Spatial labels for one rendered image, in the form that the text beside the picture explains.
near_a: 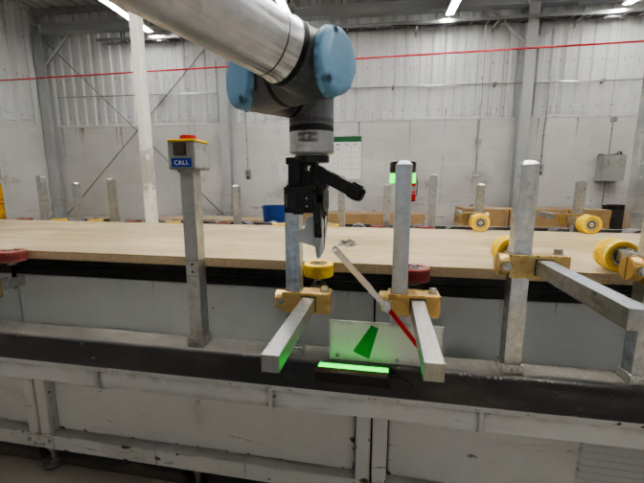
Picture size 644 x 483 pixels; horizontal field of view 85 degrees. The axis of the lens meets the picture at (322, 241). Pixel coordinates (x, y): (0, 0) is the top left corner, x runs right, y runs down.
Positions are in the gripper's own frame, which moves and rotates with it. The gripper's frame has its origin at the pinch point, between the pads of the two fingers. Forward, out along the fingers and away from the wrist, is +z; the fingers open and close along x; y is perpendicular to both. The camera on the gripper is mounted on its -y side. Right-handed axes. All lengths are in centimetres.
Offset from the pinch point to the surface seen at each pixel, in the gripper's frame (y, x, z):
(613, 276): -69, -22, 8
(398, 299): -16.5, -5.6, 11.4
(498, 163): -242, -728, -53
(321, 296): 1.1, -5.6, 11.8
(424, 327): -20.6, 9.7, 11.3
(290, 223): 8.5, -6.3, -5.2
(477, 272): -37.2, -22.4, 8.6
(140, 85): 115, -103, -65
